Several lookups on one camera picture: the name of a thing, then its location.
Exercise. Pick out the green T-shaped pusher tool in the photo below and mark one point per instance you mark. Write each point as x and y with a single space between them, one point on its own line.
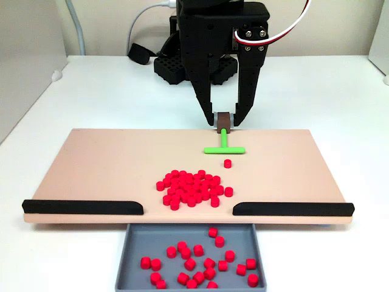
224 140

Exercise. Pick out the red cylindrical granule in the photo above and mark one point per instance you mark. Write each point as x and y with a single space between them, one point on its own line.
251 263
195 179
188 182
216 180
190 264
219 190
228 191
212 285
212 232
174 205
227 163
184 198
160 185
198 277
222 265
186 253
219 241
194 189
191 284
197 197
188 177
181 185
181 246
166 199
174 181
201 174
179 193
156 264
213 193
209 262
168 177
253 280
182 174
155 278
191 201
211 188
174 186
174 173
229 255
171 252
209 273
186 189
145 262
166 182
183 278
191 194
198 250
181 179
196 183
214 201
203 187
241 269
205 196
208 177
175 198
171 192
160 284

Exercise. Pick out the grey corrugated conduit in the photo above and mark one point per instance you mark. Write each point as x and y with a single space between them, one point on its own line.
80 36

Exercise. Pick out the beige flat board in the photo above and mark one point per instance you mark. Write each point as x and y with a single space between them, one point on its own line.
106 170

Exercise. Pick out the small white round knob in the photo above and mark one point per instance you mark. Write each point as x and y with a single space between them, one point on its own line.
386 79
56 75

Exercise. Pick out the grey plastic tray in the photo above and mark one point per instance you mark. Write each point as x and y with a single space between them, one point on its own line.
143 240

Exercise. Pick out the black edge rail strip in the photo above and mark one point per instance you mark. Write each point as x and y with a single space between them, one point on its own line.
82 207
291 209

